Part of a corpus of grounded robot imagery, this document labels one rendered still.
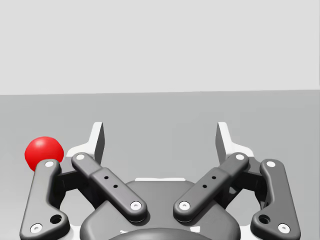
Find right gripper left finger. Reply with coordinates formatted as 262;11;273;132
19;121;149;240

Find red ball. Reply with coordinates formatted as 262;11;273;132
24;136;65;172

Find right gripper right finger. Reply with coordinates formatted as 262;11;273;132
172;121;302;240

